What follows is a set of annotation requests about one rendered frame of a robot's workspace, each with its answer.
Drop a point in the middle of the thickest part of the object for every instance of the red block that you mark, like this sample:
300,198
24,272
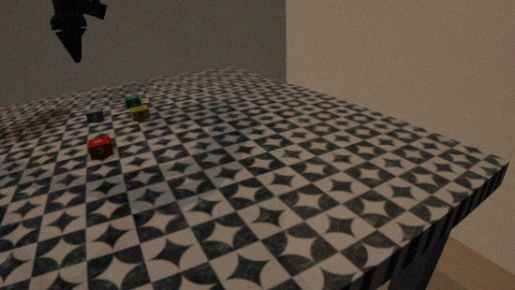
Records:
100,147

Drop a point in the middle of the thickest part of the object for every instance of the green block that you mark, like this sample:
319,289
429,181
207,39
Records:
132,101

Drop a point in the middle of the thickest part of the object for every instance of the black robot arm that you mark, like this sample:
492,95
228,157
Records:
91,7

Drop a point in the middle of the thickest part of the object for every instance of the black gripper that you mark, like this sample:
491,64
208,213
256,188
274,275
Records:
71,22

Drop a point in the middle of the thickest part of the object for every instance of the yellow block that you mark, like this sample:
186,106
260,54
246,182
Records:
140,113

